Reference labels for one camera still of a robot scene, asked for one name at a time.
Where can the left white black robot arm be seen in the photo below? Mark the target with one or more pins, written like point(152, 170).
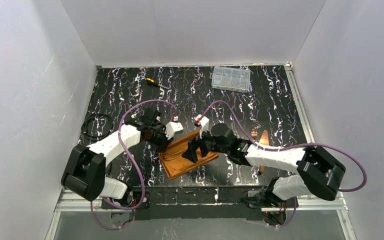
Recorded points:
point(85, 171)

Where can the orange cloth napkin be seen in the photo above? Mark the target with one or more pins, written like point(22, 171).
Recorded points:
point(175, 165)

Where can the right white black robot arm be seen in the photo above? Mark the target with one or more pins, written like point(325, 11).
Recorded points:
point(314, 170)

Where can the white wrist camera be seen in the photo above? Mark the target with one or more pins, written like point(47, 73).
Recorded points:
point(202, 122)
point(173, 127)

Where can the orange black screwdriver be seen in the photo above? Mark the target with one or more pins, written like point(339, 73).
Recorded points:
point(153, 82)

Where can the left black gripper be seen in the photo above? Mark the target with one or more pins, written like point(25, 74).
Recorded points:
point(160, 138)

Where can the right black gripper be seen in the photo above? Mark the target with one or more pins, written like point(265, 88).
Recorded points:
point(198, 147)

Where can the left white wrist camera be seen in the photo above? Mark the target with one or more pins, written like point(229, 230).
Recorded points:
point(173, 127)

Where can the aluminium frame rail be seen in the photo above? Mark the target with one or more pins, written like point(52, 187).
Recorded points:
point(197, 213)

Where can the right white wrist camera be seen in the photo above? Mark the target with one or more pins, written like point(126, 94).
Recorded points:
point(202, 122)

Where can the copper cake server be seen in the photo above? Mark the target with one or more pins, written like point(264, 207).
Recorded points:
point(264, 140)

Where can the copper fork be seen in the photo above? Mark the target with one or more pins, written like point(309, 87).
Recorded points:
point(254, 134)

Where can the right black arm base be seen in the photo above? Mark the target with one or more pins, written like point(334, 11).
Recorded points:
point(260, 199)

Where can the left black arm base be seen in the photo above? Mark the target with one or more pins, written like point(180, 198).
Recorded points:
point(135, 198)

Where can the clear plastic parts box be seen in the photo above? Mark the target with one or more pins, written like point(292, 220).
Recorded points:
point(231, 79)

